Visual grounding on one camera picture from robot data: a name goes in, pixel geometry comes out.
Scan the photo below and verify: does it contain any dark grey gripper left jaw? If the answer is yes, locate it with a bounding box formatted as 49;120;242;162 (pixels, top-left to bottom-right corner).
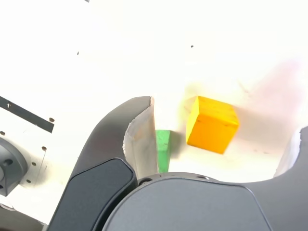
48;95;160;231

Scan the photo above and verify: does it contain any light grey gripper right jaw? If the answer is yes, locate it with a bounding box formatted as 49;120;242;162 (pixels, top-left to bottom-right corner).
101;126;308;231

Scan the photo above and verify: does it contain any black tape strip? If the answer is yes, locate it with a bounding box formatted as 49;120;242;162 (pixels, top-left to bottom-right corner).
0;96;55;133

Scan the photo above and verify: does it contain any green cube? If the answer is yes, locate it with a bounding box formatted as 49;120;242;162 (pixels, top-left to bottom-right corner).
155;129;172;173

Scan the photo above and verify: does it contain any yellow cube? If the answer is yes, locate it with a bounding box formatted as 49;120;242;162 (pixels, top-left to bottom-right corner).
185;95;239;155

